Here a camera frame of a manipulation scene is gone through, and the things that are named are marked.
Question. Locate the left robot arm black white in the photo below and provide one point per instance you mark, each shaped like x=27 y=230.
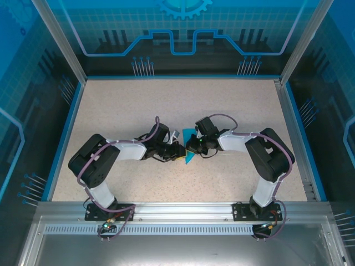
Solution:
x=94 y=166

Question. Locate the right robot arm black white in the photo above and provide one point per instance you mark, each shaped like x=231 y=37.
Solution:
x=271 y=158

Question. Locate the sheet metal tray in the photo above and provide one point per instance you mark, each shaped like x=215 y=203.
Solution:
x=177 y=249

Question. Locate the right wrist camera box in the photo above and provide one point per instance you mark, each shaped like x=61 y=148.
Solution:
x=197 y=131

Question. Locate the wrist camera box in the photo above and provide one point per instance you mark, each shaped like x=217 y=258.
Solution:
x=175 y=135
x=197 y=131

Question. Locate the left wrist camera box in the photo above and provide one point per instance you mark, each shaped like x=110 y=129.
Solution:
x=175 y=135

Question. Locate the aluminium mounting rail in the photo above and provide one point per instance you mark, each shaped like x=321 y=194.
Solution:
x=183 y=210

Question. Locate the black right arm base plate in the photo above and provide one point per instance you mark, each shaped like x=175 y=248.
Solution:
x=240 y=212

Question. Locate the aluminium side rail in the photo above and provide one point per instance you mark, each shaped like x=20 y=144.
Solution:
x=287 y=110

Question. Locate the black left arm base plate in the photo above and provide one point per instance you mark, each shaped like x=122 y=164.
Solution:
x=93 y=213

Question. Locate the aluminium frame post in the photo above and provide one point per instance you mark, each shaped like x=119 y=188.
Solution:
x=61 y=41
x=303 y=41

